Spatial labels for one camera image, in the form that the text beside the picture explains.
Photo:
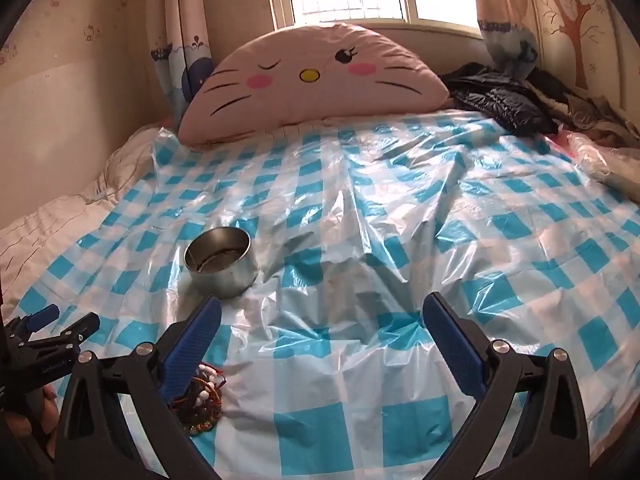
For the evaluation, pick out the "white quilt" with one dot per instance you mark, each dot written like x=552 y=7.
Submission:
x=65 y=210

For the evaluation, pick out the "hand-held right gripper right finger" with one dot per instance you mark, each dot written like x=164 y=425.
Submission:
x=452 y=342

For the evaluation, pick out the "printed curtain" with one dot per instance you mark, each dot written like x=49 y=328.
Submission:
x=172 y=35
x=505 y=20

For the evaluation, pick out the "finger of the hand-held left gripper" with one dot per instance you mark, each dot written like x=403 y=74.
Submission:
x=80 y=330
x=44 y=317

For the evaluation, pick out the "round metal tin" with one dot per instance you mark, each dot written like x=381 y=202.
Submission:
x=226 y=280

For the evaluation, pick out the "brown tree wall decal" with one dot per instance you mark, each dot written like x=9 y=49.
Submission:
x=575 y=20

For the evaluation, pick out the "clear plastic bag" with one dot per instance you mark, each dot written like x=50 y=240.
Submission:
x=600 y=160

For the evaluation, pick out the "blue checkered plastic sheet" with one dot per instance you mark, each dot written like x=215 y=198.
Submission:
x=350 y=240

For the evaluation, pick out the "pile of dark clothes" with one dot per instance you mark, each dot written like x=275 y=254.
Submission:
x=585 y=105

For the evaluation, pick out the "person's left hand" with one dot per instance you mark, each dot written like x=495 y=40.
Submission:
x=51 y=410

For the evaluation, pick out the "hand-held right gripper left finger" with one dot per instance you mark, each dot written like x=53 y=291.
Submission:
x=192 y=347

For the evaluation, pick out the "pink cat face pillow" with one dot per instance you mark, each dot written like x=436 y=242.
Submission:
x=310 y=85

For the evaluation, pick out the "black puffer jacket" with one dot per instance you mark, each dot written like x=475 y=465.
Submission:
x=500 y=97

